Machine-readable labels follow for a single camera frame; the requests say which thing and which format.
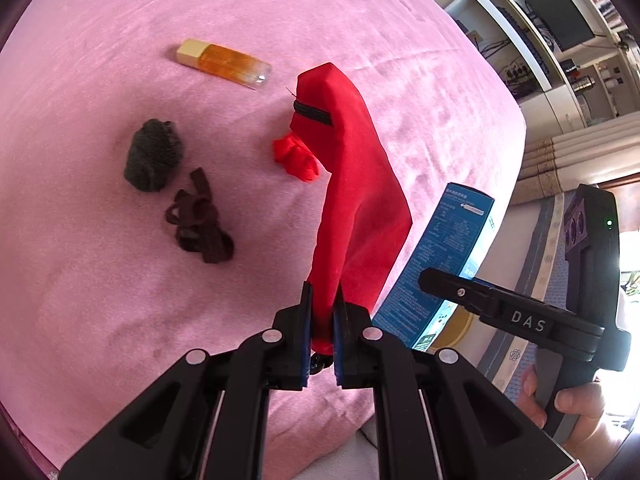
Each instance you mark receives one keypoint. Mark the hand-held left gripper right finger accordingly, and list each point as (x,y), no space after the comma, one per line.
(339,340)

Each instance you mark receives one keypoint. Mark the black monitor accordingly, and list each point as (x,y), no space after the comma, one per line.
(550,5)

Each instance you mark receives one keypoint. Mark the white computer desk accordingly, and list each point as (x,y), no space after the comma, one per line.
(492,5)

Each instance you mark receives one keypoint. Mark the beige folded mat stack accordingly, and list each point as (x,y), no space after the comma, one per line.
(575,160)

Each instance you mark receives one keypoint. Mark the person's right hand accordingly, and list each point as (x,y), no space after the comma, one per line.
(580,402)

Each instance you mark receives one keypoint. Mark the grey patterned mattress side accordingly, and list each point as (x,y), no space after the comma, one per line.
(540,260)

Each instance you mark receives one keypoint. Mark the amber perfume bottle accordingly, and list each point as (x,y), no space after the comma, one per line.
(225,62)

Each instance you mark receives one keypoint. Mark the red cloth pouch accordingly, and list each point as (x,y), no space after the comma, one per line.
(350,185)

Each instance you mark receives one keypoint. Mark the blue cardboard box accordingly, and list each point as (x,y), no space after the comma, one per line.
(440,250)

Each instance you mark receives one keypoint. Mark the brown sock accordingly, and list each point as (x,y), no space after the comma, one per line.
(200,235)

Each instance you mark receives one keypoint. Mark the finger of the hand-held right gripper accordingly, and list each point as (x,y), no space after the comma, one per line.
(455,292)

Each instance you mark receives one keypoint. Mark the grey sock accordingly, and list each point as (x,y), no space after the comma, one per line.
(150,157)

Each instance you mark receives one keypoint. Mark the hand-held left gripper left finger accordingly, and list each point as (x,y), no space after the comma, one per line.
(306,340)

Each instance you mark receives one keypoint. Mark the black keyboard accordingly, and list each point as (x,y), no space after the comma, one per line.
(525,45)

